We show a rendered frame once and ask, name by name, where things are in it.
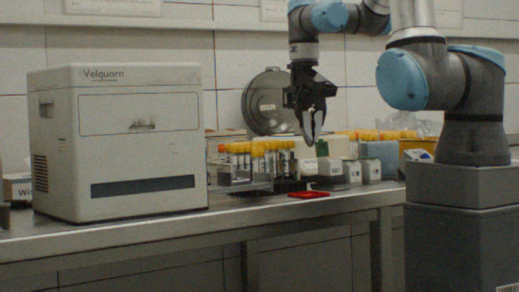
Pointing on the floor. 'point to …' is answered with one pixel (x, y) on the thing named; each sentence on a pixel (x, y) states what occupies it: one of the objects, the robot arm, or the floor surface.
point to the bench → (208, 231)
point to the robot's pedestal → (461, 248)
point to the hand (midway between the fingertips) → (312, 141)
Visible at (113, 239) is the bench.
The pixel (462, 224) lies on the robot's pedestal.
